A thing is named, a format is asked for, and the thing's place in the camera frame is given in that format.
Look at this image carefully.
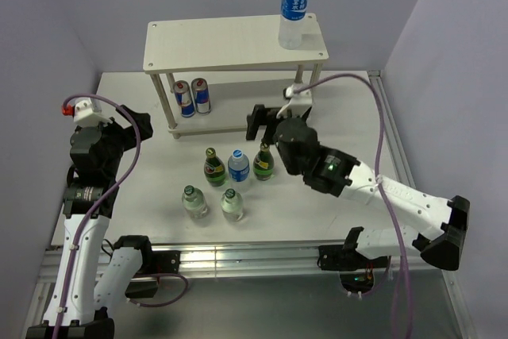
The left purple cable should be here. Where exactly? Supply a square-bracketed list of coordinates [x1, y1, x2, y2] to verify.
[51, 94, 190, 339]

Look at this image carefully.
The clear glass bottle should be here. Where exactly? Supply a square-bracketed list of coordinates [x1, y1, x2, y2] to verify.
[221, 188, 244, 222]
[182, 185, 208, 219]

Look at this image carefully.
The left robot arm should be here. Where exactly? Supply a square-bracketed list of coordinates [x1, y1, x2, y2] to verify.
[26, 99, 155, 338]

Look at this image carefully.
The right red bull can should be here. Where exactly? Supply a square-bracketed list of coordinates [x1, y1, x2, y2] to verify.
[191, 78, 211, 114]

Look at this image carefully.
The left red bull can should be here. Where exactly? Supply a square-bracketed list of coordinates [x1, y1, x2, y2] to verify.
[173, 81, 195, 117]

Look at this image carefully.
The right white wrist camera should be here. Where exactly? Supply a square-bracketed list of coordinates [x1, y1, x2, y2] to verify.
[276, 83, 313, 121]

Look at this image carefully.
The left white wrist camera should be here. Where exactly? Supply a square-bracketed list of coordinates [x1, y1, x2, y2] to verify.
[61, 97, 112, 128]

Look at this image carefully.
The green glass bottle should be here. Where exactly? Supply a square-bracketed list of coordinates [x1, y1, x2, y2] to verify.
[203, 148, 226, 187]
[253, 142, 275, 181]

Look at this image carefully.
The right clear glass bottle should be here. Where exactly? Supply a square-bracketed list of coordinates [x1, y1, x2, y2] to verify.
[221, 188, 244, 222]

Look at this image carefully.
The left clear glass bottle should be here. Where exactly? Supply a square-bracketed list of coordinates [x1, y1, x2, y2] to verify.
[182, 185, 208, 219]

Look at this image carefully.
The red bull can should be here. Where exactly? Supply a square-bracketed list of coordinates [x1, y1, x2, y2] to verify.
[173, 81, 195, 117]
[191, 78, 211, 114]

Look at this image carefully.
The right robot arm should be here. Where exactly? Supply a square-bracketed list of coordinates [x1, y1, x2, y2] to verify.
[246, 105, 470, 272]

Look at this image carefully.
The aluminium frame rail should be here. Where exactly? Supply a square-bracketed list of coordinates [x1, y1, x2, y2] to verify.
[23, 70, 477, 339]

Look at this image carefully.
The blue label water bottle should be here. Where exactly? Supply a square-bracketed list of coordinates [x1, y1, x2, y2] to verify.
[228, 149, 250, 192]
[278, 0, 308, 50]

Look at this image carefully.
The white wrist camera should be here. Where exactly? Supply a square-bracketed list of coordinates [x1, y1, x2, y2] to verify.
[276, 83, 313, 121]
[61, 97, 112, 128]

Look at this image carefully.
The beige two-tier shelf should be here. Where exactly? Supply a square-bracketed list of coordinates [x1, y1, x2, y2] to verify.
[143, 13, 329, 139]

